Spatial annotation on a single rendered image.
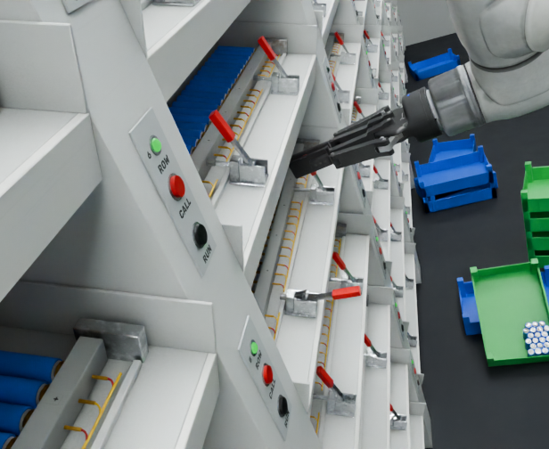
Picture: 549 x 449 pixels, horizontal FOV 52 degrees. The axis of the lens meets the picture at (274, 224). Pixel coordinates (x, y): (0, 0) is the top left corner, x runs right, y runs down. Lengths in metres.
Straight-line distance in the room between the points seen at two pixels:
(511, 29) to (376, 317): 0.76
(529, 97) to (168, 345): 0.58
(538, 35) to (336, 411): 0.56
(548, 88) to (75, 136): 0.63
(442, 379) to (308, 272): 1.12
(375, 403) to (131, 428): 0.78
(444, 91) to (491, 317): 1.20
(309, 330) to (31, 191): 0.48
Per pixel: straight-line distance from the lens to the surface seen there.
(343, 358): 0.94
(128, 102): 0.39
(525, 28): 0.70
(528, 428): 1.74
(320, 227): 0.88
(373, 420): 1.11
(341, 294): 0.71
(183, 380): 0.42
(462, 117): 0.83
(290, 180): 0.96
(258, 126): 0.76
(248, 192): 0.61
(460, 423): 1.76
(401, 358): 1.45
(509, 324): 1.92
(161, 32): 0.49
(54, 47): 0.34
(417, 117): 0.84
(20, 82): 0.36
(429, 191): 2.52
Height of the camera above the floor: 1.41
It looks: 30 degrees down
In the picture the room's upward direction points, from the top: 22 degrees counter-clockwise
